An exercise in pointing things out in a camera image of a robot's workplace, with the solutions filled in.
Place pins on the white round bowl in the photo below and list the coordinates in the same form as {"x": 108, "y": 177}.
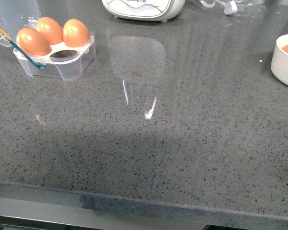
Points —
{"x": 279, "y": 64}

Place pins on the white soy milk maker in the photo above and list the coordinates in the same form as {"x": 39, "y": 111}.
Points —
{"x": 144, "y": 10}

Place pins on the clear plastic bag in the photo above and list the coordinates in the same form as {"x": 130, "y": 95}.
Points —
{"x": 251, "y": 9}

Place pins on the brown egg right in box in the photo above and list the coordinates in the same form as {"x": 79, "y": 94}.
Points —
{"x": 75, "y": 33}

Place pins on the brown egg back middle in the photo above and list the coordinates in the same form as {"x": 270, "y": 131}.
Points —
{"x": 50, "y": 29}

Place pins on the clear plastic egg box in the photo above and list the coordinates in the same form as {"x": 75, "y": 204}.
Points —
{"x": 63, "y": 62}

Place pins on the brown egg front left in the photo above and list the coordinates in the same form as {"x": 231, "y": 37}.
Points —
{"x": 32, "y": 42}

